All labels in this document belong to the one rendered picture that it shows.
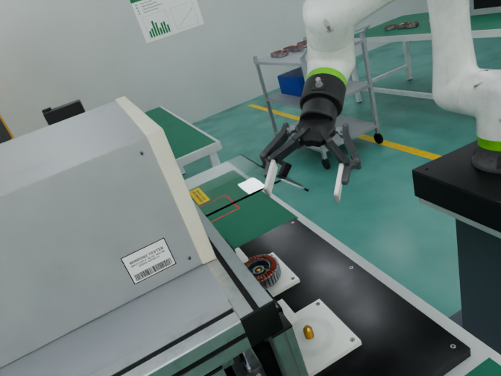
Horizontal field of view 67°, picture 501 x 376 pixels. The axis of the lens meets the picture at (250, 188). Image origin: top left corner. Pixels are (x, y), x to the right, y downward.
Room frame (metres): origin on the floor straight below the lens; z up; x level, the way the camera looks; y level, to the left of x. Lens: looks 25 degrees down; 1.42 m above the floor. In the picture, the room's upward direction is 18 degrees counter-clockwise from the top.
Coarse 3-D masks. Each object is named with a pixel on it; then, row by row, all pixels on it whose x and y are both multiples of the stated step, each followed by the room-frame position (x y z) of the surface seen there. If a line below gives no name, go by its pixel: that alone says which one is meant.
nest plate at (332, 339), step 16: (320, 304) 0.65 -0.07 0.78; (304, 320) 0.63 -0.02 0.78; (320, 320) 0.61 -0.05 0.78; (336, 320) 0.60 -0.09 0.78; (304, 336) 0.58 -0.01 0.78; (320, 336) 0.57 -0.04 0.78; (336, 336) 0.56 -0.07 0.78; (352, 336) 0.54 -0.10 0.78; (304, 352) 0.55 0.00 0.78; (320, 352) 0.53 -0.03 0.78; (336, 352) 0.52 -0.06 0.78; (320, 368) 0.50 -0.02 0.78
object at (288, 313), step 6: (270, 294) 0.58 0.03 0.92; (282, 300) 0.60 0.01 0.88; (282, 306) 0.58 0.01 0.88; (288, 306) 0.58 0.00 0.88; (282, 312) 0.54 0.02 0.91; (288, 312) 0.56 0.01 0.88; (288, 318) 0.55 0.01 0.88; (294, 318) 0.54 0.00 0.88; (240, 354) 0.51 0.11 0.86; (246, 360) 0.52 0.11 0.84; (246, 366) 0.51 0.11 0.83
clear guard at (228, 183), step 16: (240, 160) 0.94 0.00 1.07; (192, 176) 0.94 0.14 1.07; (208, 176) 0.91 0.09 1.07; (224, 176) 0.87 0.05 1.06; (240, 176) 0.84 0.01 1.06; (256, 176) 0.81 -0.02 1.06; (208, 192) 0.81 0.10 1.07; (224, 192) 0.78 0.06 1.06; (240, 192) 0.76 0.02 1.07; (256, 192) 0.74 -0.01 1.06; (208, 208) 0.73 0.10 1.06
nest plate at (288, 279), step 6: (282, 264) 0.84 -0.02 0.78; (282, 270) 0.81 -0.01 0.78; (288, 270) 0.81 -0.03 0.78; (282, 276) 0.79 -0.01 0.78; (288, 276) 0.78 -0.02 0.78; (294, 276) 0.78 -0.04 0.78; (276, 282) 0.78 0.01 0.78; (282, 282) 0.77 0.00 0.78; (288, 282) 0.76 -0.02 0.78; (294, 282) 0.76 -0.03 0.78; (270, 288) 0.76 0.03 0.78; (276, 288) 0.75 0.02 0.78; (282, 288) 0.75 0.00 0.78; (288, 288) 0.75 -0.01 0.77; (276, 294) 0.74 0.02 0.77
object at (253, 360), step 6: (246, 354) 0.55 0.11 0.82; (252, 354) 0.54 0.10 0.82; (234, 360) 0.54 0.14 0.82; (240, 360) 0.54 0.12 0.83; (252, 360) 0.53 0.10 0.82; (258, 360) 0.53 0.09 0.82; (234, 366) 0.53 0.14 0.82; (240, 366) 0.53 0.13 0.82; (252, 366) 0.52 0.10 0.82; (258, 366) 0.51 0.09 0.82; (240, 372) 0.51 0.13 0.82; (246, 372) 0.51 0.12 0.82; (252, 372) 0.51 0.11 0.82; (258, 372) 0.51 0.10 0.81; (264, 372) 0.51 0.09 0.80
